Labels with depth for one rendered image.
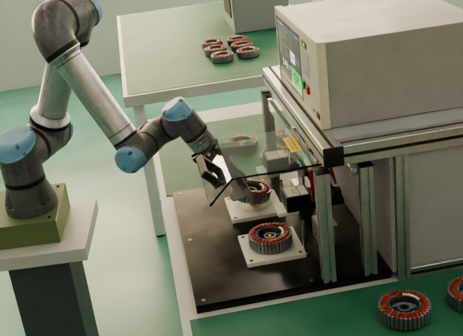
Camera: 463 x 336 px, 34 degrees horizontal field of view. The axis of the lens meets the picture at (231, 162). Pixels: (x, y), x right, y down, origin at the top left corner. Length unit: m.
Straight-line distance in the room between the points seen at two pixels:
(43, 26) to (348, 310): 1.01
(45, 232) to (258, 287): 0.70
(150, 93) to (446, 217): 1.88
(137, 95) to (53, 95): 1.25
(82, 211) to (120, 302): 0.98
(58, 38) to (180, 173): 0.77
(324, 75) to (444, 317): 0.59
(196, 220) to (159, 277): 1.28
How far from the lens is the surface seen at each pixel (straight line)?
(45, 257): 2.17
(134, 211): 4.01
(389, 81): 1.74
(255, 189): 2.13
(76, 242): 2.18
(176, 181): 2.44
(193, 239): 2.03
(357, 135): 1.68
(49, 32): 1.93
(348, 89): 1.71
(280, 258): 1.88
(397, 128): 1.71
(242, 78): 3.42
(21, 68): 6.65
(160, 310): 3.16
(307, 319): 1.71
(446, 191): 1.78
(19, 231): 2.21
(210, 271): 1.88
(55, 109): 2.19
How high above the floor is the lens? 1.74
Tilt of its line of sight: 23 degrees down
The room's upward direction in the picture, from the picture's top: 7 degrees counter-clockwise
